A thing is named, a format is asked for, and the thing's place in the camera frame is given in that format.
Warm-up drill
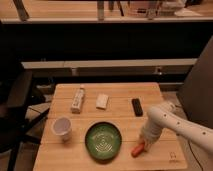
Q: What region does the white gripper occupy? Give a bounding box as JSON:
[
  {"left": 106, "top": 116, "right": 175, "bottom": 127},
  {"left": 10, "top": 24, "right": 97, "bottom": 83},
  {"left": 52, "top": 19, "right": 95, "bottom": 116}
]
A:
[{"left": 138, "top": 129, "right": 159, "bottom": 151}]

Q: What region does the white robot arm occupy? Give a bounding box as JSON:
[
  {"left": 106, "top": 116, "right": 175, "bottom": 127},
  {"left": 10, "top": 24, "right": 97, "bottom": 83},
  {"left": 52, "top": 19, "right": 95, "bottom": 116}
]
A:
[{"left": 139, "top": 101, "right": 213, "bottom": 154}]

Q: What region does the white sponge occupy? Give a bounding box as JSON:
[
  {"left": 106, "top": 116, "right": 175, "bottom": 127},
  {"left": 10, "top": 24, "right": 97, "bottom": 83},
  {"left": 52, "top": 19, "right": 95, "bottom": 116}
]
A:
[{"left": 96, "top": 94, "right": 109, "bottom": 110}]

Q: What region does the black remote control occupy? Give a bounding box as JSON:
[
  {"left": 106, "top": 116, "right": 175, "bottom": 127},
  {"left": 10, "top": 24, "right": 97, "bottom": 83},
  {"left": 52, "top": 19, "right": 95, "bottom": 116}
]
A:
[{"left": 132, "top": 98, "right": 143, "bottom": 117}]

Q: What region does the green plate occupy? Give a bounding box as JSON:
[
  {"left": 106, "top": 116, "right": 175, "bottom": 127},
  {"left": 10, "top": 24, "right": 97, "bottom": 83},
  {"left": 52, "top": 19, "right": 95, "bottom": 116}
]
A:
[{"left": 85, "top": 122, "right": 122, "bottom": 162}]

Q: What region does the grey chair back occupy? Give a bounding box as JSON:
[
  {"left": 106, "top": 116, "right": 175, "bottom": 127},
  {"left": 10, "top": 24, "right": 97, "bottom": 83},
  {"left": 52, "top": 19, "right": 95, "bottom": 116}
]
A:
[{"left": 177, "top": 36, "right": 213, "bottom": 129}]

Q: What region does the wooden table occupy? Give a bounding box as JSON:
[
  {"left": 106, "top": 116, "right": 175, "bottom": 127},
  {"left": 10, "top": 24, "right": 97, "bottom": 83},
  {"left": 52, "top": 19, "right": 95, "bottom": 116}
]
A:
[{"left": 33, "top": 83, "right": 187, "bottom": 171}]

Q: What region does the white paper cup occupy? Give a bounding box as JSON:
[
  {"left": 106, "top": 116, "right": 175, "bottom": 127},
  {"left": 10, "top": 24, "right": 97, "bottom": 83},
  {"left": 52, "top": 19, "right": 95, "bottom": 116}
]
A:
[{"left": 52, "top": 117, "right": 72, "bottom": 141}]

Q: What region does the black office chair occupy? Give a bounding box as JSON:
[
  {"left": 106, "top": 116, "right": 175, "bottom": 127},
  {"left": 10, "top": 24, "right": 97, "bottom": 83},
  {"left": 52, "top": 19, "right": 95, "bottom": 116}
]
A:
[{"left": 0, "top": 21, "right": 49, "bottom": 171}]

